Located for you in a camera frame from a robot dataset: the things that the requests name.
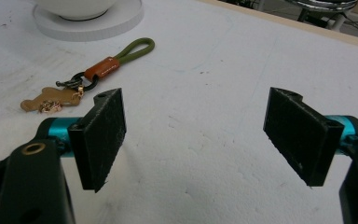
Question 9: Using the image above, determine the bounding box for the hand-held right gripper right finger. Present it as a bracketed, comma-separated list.
[262, 87, 358, 188]

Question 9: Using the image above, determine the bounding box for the metal stand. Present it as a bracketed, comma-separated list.
[283, 0, 358, 32]

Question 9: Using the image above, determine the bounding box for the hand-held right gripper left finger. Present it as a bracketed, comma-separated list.
[36, 87, 128, 193]

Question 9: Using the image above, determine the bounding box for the green loop keychain with charm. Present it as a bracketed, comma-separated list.
[20, 37, 156, 114]

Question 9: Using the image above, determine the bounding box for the white bowl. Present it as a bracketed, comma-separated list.
[34, 0, 118, 21]

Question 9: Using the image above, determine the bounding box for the white round coaster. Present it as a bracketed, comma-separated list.
[32, 0, 145, 42]

